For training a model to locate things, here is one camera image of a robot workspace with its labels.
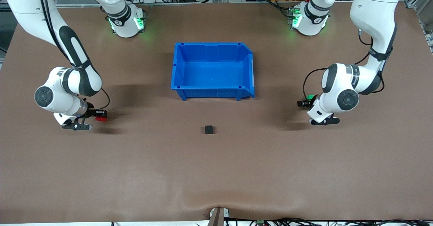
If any black cable along right arm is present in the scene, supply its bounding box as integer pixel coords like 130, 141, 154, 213
36, 0, 91, 69

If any aluminium frame profile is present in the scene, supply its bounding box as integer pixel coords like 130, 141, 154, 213
404, 0, 433, 53

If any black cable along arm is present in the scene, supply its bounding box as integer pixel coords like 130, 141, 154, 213
358, 26, 395, 66
36, 0, 91, 69

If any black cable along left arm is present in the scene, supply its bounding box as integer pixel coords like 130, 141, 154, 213
358, 26, 395, 66

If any blue plastic storage bin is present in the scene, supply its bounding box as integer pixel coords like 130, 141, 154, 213
171, 42, 255, 101

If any metal table edge rail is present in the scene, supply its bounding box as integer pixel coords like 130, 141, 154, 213
56, 1, 406, 8

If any brown table cover sheet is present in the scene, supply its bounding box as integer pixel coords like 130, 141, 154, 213
0, 2, 433, 224

